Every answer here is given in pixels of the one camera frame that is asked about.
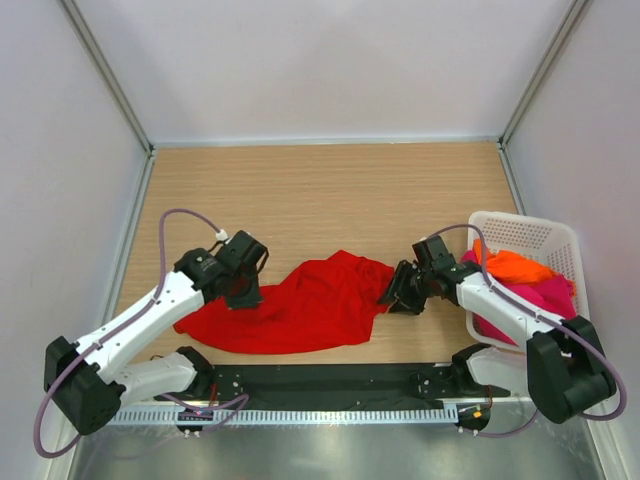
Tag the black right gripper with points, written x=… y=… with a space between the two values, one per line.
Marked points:
x=406 y=304

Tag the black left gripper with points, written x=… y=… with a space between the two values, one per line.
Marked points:
x=250 y=300

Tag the red t shirt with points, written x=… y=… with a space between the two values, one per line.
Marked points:
x=321 y=304

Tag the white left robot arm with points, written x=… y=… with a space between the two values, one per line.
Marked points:
x=91 y=379

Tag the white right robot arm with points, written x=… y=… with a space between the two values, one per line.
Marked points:
x=558 y=363

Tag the orange t shirt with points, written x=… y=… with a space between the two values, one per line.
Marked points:
x=512 y=268

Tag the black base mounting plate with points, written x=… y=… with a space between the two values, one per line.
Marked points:
x=346 y=387

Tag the pink t shirt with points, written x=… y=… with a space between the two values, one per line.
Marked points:
x=554 y=295

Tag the white perforated laundry basket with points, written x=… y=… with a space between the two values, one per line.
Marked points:
x=535 y=240

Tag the white slotted cable duct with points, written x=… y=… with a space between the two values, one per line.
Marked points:
x=176 y=416

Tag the left rear frame post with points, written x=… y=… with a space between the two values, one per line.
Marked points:
x=89 y=42

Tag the frame post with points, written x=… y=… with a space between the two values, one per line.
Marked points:
x=89 y=42
x=569 y=23

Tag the right rear frame post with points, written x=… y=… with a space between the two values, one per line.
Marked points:
x=569 y=23

